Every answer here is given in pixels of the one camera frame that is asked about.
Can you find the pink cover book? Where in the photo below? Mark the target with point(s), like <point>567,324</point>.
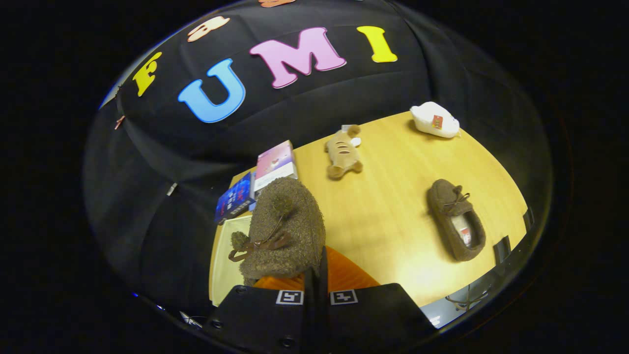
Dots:
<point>275,160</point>

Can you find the brown fuzzy shoe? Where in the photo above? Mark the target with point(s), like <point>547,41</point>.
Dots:
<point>290,221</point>
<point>452,201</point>

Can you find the red clip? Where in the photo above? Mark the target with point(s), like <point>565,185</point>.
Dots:
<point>119,122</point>

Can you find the green fabric storage box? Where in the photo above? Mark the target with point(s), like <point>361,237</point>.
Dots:
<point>223,265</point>

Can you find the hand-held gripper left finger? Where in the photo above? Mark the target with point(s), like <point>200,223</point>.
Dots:
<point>309,319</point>

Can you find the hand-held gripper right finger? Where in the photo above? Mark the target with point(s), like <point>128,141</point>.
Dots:
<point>323,314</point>

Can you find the dark blue book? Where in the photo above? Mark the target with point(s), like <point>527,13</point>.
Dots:
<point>236,199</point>

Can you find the white clip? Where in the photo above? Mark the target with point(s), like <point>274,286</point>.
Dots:
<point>172,189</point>

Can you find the black backdrop cloth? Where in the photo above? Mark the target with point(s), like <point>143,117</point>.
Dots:
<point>157,196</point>

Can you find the brown plush toy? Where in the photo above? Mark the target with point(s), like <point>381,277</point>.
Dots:
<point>344,152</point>

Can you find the white plush toy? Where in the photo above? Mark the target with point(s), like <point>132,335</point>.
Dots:
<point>432,120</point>

